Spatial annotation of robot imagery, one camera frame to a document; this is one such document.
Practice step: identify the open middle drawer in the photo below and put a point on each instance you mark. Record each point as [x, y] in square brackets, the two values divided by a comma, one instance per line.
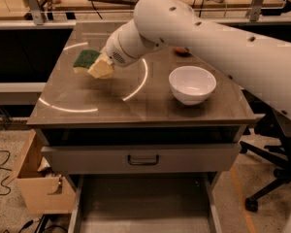
[157, 203]

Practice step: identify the grey drawer cabinet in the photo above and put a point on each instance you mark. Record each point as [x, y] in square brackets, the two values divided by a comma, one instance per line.
[134, 107]

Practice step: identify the white bowl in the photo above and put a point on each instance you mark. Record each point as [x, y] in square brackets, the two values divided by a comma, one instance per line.
[192, 85]

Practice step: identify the orange fruit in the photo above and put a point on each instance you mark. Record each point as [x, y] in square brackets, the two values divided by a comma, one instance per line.
[180, 50]

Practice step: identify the closed top drawer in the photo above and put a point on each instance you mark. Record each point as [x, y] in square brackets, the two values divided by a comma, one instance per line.
[149, 159]

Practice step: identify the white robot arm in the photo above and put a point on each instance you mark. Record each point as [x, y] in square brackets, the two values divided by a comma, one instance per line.
[260, 64]

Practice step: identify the green yellow sponge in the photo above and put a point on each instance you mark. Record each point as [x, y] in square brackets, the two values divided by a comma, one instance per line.
[85, 60]

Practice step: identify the cardboard box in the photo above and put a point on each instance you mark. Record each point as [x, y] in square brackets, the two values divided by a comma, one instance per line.
[43, 194]

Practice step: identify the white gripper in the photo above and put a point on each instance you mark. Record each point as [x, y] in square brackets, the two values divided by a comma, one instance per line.
[113, 51]

